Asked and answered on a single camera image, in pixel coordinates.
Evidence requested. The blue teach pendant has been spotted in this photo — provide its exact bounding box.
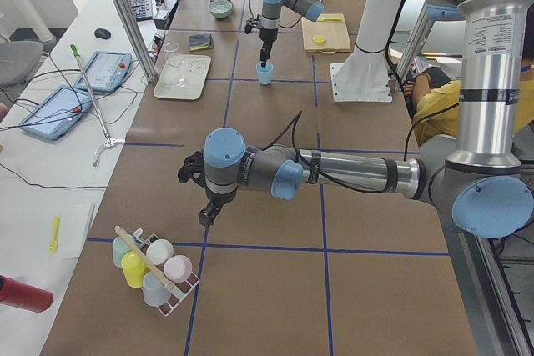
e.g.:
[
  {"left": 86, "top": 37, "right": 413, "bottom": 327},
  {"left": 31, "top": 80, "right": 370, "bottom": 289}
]
[
  {"left": 80, "top": 51, "right": 133, "bottom": 93},
  {"left": 18, "top": 86, "right": 93, "bottom": 141}
]

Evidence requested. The black keyboard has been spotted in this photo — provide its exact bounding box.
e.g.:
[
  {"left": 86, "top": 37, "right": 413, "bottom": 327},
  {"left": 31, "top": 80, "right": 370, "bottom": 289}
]
[{"left": 128, "top": 0, "right": 153, "bottom": 21}]

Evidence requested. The yellow cup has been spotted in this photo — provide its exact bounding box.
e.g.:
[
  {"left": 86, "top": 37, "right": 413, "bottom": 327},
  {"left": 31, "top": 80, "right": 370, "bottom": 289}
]
[{"left": 120, "top": 251, "right": 149, "bottom": 288}]

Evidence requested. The wooden stick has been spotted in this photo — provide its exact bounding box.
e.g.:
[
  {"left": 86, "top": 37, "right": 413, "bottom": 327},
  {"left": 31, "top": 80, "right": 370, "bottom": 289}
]
[{"left": 114, "top": 225, "right": 174, "bottom": 292}]

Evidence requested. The cream bear tray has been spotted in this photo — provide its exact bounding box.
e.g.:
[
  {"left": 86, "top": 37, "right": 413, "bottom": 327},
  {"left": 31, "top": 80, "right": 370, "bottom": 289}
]
[{"left": 154, "top": 55, "right": 211, "bottom": 101}]

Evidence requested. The light blue cup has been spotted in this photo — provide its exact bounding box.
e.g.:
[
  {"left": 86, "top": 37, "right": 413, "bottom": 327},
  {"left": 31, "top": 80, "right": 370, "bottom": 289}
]
[{"left": 256, "top": 62, "right": 274, "bottom": 85}]

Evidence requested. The blue teach pendant far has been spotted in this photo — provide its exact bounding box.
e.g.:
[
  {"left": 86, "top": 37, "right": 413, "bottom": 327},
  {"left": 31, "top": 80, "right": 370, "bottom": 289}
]
[{"left": 80, "top": 51, "right": 133, "bottom": 93}]

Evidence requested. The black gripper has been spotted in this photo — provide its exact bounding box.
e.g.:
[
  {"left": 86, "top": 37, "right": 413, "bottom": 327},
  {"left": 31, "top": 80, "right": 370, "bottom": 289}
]
[
  {"left": 244, "top": 17, "right": 279, "bottom": 67},
  {"left": 177, "top": 151, "right": 237, "bottom": 226}
]

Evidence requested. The blue teach pendant near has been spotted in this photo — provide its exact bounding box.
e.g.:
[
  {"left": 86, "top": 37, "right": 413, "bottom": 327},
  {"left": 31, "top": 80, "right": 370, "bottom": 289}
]
[{"left": 18, "top": 86, "right": 93, "bottom": 141}]

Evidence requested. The small yellow spoon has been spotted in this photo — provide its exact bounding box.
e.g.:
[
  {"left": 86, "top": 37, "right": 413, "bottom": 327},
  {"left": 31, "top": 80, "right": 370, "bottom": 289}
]
[{"left": 48, "top": 216, "right": 61, "bottom": 253}]

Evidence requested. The clear wine glass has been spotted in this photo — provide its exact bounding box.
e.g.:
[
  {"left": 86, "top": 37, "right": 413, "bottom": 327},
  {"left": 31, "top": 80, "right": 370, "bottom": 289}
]
[{"left": 164, "top": 42, "right": 187, "bottom": 88}]

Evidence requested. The white wire cup rack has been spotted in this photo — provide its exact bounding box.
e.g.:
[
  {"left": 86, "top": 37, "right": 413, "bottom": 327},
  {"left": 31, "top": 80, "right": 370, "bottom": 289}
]
[{"left": 133, "top": 228, "right": 199, "bottom": 316}]

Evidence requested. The yellow plastic knife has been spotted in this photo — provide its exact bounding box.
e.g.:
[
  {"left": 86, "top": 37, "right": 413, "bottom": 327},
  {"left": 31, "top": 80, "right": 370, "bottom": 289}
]
[{"left": 317, "top": 16, "right": 342, "bottom": 22}]

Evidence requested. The grey blue cup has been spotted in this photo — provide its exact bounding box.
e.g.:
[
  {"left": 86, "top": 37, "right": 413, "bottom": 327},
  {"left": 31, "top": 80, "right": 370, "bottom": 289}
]
[{"left": 142, "top": 272, "right": 170, "bottom": 307}]

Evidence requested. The mint green cup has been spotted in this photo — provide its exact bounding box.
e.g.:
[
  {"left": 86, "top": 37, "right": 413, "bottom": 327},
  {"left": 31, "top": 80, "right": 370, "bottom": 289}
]
[{"left": 112, "top": 236, "right": 132, "bottom": 268}]

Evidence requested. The long reach grabber tool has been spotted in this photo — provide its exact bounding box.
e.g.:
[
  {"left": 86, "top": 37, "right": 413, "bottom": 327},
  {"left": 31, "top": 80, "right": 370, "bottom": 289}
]
[{"left": 70, "top": 44, "right": 125, "bottom": 168}]

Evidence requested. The black computer mouse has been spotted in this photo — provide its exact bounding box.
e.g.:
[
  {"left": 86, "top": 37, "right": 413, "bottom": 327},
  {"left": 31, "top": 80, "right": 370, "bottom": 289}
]
[{"left": 93, "top": 28, "right": 111, "bottom": 40}]

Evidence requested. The pink cup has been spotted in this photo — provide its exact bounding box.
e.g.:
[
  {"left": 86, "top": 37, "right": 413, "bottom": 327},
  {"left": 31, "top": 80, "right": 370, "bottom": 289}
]
[{"left": 164, "top": 255, "right": 193, "bottom": 283}]

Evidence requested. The white cup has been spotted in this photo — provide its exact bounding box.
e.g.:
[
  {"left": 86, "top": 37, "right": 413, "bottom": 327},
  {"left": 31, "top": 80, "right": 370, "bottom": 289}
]
[{"left": 146, "top": 239, "right": 174, "bottom": 266}]

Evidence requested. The person in yellow shirt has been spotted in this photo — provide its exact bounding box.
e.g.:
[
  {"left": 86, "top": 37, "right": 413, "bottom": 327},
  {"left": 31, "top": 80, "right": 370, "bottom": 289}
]
[{"left": 404, "top": 32, "right": 533, "bottom": 145}]

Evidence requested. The red bottle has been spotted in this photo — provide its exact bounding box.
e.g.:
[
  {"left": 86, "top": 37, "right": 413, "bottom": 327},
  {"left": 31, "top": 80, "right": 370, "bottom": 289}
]
[{"left": 1, "top": 276, "right": 53, "bottom": 313}]

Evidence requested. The grey folded cloth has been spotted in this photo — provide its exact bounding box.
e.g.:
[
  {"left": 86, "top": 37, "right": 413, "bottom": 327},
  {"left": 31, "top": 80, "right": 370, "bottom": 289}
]
[{"left": 188, "top": 33, "right": 213, "bottom": 52}]

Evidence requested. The bamboo cutting board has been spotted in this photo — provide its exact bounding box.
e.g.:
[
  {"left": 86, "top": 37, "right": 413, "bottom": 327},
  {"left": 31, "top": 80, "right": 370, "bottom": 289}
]
[{"left": 302, "top": 13, "right": 352, "bottom": 53}]

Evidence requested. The green bowl of ice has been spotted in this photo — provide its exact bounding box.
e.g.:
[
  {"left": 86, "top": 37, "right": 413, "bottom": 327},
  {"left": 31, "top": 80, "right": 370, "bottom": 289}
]
[{"left": 208, "top": 0, "right": 234, "bottom": 20}]

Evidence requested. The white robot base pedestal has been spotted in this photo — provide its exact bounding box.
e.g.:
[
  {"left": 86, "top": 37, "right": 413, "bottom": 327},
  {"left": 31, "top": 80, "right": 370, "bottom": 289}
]
[{"left": 330, "top": 0, "right": 402, "bottom": 103}]

